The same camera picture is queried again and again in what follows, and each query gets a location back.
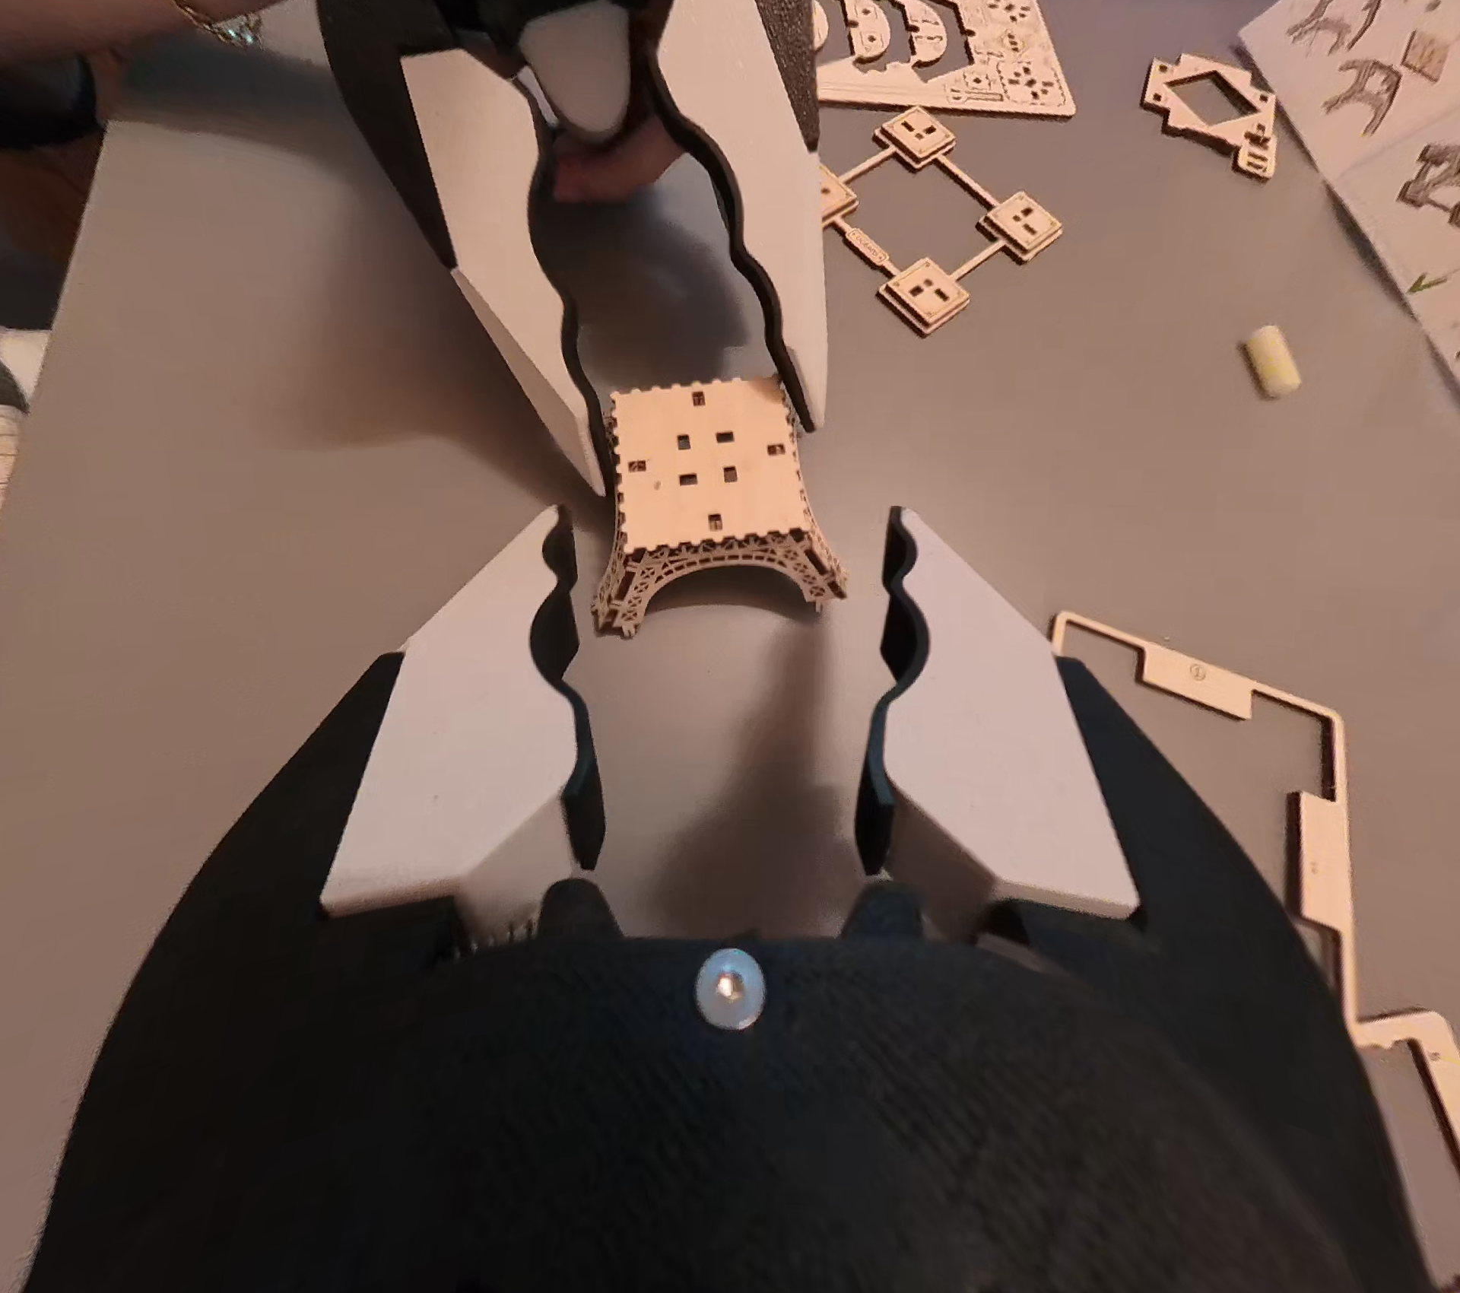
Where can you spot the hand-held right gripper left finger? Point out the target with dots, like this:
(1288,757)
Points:
(455,768)

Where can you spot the wooden tower base model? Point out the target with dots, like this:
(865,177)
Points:
(707,453)

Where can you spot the wooden diamond frame piece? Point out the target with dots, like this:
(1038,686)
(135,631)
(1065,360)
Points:
(1254,154)

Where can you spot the wooden leftover frame sheet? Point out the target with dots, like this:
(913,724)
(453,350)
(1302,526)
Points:
(1317,858)

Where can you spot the wooden four-square connector piece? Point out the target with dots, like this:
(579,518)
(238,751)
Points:
(1019,225)

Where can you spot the small white cylinder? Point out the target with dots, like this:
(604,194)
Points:
(1271,360)

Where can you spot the wooden parts sheet with arches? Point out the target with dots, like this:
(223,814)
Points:
(1002,49)

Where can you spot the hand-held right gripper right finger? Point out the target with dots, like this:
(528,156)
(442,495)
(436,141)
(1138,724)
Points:
(991,768)

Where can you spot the paper instruction sheet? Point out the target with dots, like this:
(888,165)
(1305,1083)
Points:
(1368,118)

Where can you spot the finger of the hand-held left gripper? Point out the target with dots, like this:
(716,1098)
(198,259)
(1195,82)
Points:
(490,207)
(764,175)

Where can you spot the grey desk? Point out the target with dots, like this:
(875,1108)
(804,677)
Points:
(284,516)

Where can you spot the black chair armrest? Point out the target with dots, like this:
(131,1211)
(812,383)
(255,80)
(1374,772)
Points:
(45,106)

